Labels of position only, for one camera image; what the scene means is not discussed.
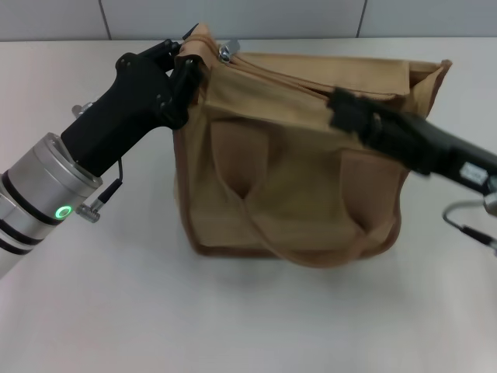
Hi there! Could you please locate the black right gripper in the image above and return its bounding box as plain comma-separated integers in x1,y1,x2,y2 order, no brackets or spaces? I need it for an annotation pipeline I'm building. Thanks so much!
328,87,497,194

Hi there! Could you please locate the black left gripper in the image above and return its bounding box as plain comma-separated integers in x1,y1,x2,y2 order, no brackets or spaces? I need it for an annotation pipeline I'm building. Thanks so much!
60,38,207,176

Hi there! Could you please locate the silver metal zipper slider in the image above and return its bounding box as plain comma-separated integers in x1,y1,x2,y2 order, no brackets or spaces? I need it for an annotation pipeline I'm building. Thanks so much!
217,38,241,63

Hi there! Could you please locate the khaki canvas food bag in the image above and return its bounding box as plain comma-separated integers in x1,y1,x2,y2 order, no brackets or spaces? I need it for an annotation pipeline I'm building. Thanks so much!
172,23,453,269

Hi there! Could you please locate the right gripper cable with plugs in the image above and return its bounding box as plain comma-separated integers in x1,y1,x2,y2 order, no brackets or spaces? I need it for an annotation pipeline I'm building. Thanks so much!
442,192,497,258

